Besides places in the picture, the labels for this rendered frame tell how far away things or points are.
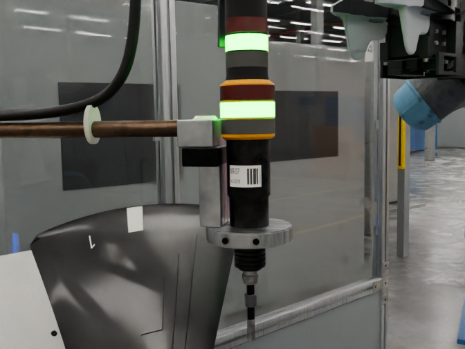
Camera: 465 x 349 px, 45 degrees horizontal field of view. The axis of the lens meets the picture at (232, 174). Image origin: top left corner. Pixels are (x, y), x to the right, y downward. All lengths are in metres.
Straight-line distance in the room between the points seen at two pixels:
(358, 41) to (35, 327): 0.53
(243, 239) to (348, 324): 1.45
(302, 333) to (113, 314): 1.16
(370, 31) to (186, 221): 0.28
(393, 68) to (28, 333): 0.55
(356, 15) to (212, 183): 0.26
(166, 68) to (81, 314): 0.77
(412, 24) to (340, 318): 1.33
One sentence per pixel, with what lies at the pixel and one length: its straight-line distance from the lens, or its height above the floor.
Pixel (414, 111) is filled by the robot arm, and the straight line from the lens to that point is 0.85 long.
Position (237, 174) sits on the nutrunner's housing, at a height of 1.50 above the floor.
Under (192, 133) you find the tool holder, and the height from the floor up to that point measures 1.53.
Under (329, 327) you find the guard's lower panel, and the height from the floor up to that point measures 0.90.
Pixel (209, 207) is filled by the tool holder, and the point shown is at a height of 1.47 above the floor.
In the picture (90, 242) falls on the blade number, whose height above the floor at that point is 1.41.
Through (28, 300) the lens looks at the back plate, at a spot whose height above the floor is 1.31.
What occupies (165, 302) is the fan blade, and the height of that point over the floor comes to 1.36.
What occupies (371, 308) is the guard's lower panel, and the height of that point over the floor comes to 0.91.
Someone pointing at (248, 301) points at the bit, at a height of 1.39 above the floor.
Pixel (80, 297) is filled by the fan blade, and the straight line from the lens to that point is 0.60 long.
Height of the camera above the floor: 1.54
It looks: 6 degrees down
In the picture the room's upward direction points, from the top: 1 degrees counter-clockwise
